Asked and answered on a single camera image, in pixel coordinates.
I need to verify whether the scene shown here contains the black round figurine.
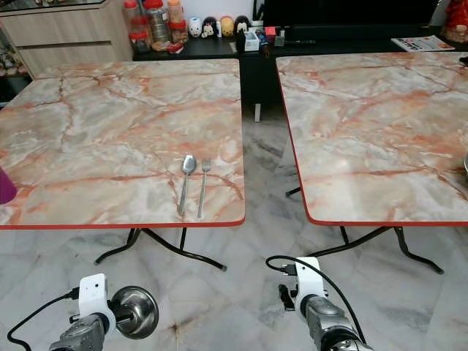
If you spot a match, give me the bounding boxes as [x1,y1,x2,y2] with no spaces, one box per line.
[235,15,252,37]

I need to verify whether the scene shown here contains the small white box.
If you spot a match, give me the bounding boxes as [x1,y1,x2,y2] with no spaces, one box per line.
[243,31,262,53]

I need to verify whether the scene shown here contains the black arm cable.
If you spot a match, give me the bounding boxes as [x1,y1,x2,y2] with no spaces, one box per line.
[265,254,367,346]
[7,288,82,351]

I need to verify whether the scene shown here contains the marble folding table red edge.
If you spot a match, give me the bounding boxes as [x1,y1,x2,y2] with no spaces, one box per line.
[0,58,246,272]
[275,51,468,276]

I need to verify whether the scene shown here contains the steel fork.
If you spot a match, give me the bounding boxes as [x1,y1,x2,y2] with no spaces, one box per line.
[196,157,213,220]

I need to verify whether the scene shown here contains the yellow round figurine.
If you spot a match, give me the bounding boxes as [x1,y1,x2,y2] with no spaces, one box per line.
[219,16,235,38]

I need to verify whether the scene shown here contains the black low tv console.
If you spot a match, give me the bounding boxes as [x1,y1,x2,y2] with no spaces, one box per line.
[132,34,468,105]

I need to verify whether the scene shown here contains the black flat television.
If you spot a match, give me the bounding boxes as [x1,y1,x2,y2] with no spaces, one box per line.
[263,0,441,30]

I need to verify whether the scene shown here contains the red hanging decoration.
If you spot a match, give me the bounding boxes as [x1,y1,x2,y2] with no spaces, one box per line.
[444,0,468,45]

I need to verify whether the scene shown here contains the slim red-lid snack jar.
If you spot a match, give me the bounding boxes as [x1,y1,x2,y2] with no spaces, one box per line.
[122,0,142,36]

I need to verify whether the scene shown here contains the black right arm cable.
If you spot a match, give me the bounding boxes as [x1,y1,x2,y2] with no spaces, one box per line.
[265,254,367,346]

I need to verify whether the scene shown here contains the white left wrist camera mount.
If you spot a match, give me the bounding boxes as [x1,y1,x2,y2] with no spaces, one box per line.
[78,273,115,323]

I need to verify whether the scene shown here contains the steel spoon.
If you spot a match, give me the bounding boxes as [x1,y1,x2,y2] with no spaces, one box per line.
[178,154,197,217]

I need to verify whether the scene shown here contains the stainless steel bowl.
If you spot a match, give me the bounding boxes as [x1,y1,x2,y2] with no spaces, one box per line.
[113,285,160,341]

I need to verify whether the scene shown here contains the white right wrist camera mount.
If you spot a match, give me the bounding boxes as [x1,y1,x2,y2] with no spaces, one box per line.
[292,256,327,313]

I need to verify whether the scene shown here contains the purple plastic cup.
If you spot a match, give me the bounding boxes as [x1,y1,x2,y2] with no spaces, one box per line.
[0,168,18,205]

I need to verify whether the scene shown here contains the tall red-lid snack jar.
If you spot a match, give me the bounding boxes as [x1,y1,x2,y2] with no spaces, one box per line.
[143,0,171,45]

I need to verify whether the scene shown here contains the white round figurine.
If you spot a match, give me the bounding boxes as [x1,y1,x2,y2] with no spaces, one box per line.
[187,18,203,39]

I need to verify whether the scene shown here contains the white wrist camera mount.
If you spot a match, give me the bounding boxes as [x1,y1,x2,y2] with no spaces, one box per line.
[78,273,115,323]
[292,256,327,313]

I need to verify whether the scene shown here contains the printed magazine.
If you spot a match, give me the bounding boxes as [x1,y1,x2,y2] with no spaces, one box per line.
[390,34,456,53]

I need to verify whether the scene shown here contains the light wooden drawer cabinet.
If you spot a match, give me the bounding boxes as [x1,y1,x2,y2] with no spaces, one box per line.
[0,0,135,79]

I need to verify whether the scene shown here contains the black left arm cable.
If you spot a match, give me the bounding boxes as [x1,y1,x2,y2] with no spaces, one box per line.
[7,288,82,351]

